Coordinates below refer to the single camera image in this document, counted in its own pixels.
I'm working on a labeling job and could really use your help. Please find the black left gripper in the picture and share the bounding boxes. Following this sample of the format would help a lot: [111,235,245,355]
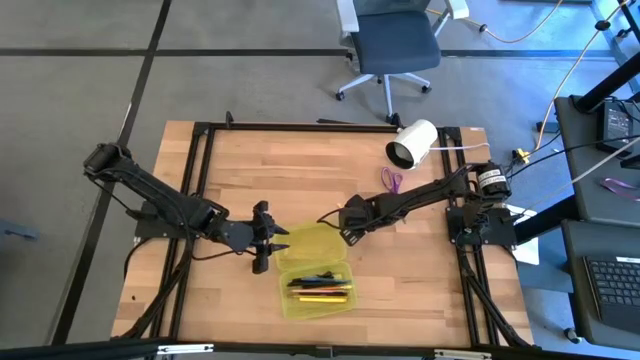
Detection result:
[218,200,292,276]

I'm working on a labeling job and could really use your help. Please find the translucent yellow-green plastic supply box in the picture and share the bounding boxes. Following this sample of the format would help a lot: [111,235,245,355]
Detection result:
[273,221,359,322]

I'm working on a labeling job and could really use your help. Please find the slim black pen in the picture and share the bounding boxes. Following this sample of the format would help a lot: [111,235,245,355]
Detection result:
[286,271,339,283]

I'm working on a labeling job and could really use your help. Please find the purple handled scissors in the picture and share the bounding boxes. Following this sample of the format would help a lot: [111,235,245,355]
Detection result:
[380,166,405,196]

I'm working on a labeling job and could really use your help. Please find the blue pen with black cap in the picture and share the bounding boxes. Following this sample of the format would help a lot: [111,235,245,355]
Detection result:
[287,277,353,288]

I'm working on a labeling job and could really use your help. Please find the black marker pen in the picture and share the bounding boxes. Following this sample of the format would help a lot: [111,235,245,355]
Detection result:
[290,291,350,299]

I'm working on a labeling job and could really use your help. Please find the white cylindrical lamp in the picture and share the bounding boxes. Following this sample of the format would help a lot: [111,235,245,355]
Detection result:
[384,118,440,172]

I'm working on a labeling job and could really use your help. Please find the white paper sheet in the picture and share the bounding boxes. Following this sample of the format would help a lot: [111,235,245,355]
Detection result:
[508,203,543,267]

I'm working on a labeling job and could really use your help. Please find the black side desk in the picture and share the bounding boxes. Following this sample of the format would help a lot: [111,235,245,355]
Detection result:
[553,93,640,229]

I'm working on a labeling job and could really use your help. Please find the black desk with keyboard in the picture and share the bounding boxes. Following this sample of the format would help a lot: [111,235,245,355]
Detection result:
[559,218,640,352]

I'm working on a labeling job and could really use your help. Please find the black rig crossbar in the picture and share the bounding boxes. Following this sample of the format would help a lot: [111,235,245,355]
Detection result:
[0,338,640,360]

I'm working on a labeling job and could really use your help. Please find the blue grey floor object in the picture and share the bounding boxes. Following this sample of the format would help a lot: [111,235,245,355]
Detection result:
[0,216,41,242]

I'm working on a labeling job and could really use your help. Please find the black keyboard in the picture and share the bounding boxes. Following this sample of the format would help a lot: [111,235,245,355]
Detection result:
[581,255,640,337]

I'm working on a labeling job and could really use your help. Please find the black power adapter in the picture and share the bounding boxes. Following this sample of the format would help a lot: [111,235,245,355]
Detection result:
[595,99,636,154]

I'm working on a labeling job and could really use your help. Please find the black diagonal pole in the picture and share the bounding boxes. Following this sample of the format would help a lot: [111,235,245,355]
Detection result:
[573,49,640,114]

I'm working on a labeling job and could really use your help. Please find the black aluminium table frame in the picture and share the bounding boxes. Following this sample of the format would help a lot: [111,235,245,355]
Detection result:
[118,110,535,351]

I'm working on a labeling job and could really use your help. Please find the white lamp cable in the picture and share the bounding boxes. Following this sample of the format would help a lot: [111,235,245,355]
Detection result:
[428,141,492,153]

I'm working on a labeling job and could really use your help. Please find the silver rig bracket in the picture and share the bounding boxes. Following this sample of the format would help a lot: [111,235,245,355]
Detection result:
[156,342,216,356]
[432,348,494,360]

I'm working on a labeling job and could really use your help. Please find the blue office chair white frame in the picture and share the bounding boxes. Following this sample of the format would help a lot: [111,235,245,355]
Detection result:
[335,0,472,127]

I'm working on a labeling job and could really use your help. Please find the orange extension cable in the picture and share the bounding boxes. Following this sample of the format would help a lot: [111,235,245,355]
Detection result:
[426,0,567,46]

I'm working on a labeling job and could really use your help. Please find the tan long cable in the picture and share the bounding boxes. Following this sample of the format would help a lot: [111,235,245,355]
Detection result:
[533,2,629,152]

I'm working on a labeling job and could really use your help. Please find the purple lanyard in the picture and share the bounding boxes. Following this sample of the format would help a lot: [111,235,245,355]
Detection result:
[599,176,640,204]

